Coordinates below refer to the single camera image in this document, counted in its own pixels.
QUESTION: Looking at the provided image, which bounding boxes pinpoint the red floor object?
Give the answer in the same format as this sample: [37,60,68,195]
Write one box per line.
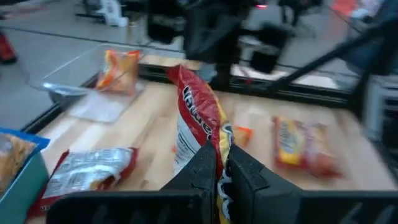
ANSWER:
[0,30,18,65]

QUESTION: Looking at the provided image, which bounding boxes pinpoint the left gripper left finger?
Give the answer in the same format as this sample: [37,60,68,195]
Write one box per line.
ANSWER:
[160,140,218,200]

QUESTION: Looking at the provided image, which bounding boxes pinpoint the blue Maruchan noodle pack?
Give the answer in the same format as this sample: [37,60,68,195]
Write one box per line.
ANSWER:
[0,132,38,194]

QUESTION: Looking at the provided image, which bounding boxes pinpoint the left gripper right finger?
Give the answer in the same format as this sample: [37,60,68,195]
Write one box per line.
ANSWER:
[228,143,305,224]

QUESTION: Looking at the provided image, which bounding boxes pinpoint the white plastic floor object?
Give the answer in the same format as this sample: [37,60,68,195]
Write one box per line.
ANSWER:
[99,0,130,28]

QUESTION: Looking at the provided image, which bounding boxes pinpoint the grey workstation desk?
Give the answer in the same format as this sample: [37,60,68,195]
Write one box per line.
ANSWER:
[362,73,398,153]

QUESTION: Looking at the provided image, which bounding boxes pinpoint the red Maruchan noodle pack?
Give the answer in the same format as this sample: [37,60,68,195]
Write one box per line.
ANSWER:
[27,146,139,218]
[272,115,343,179]
[166,64,234,224]

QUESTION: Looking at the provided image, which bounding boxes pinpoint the clear plastic bin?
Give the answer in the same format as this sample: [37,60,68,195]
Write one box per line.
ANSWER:
[26,43,150,124]

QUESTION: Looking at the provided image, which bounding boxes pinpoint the orange Maruchan noodle pack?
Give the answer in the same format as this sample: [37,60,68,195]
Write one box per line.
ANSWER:
[95,49,141,96]

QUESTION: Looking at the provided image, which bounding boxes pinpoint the teal plastic bin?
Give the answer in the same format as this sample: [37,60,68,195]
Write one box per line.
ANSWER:
[0,126,51,224]

